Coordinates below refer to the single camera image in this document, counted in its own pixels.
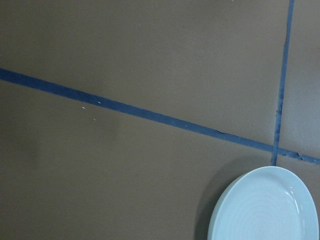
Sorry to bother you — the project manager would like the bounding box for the light blue plate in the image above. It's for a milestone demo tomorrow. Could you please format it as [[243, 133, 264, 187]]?
[[207, 166, 320, 240]]

